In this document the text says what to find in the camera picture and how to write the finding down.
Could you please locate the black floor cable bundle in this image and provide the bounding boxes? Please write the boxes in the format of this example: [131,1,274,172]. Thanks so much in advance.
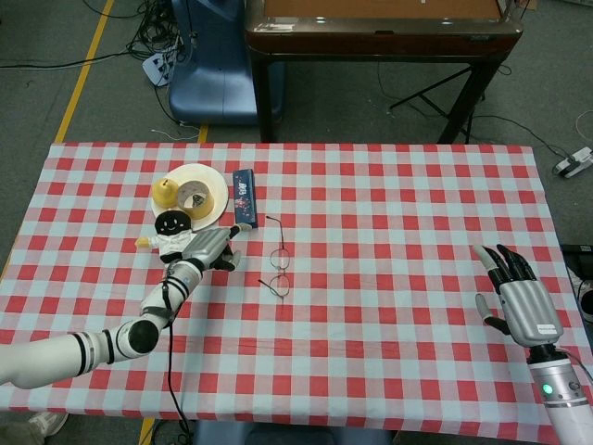
[124,0,196,61]

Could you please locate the yellow pear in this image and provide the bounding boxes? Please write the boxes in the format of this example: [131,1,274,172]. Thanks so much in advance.
[151,177,180,208]

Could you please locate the red white checkered tablecloth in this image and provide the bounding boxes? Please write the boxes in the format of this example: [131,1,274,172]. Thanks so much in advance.
[0,141,578,439]

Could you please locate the dark blue rectangular box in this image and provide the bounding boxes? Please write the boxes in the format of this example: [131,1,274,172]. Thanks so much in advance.
[232,169,259,231]

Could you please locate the white sneaker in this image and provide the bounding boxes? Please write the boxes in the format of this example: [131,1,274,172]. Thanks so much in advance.
[27,410,69,437]

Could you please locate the thin wire eyeglasses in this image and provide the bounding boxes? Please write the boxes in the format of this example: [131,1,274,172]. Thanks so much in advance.
[257,215,293,302]

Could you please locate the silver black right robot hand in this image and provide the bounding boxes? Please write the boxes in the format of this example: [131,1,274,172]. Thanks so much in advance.
[472,244,565,348]

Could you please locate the blue plastic chair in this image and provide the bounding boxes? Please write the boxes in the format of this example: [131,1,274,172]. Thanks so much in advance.
[168,0,284,127]

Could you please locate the dark blue stool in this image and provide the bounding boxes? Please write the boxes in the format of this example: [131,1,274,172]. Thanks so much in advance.
[192,420,397,445]

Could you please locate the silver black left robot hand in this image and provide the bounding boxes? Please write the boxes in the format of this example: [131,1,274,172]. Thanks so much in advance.
[180,222,254,273]

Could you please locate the dark brown wooden table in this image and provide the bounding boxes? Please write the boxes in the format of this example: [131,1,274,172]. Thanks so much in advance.
[244,0,524,145]

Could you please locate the cream round plate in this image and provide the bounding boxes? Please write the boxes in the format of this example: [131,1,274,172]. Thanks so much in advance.
[152,162,230,233]

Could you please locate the white power strip with plugs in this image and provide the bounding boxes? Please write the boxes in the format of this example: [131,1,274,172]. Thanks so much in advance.
[142,48,180,88]

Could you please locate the yellow tape roll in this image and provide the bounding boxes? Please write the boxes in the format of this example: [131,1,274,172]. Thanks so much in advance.
[175,180,215,220]

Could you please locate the black-headed plush doll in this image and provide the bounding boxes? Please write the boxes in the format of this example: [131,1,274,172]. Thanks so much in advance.
[133,210,205,264]

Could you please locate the black electronic device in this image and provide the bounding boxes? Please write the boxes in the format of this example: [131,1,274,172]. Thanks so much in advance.
[560,243,593,279]

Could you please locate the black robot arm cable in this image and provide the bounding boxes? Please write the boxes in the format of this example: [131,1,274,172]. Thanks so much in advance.
[161,277,194,445]

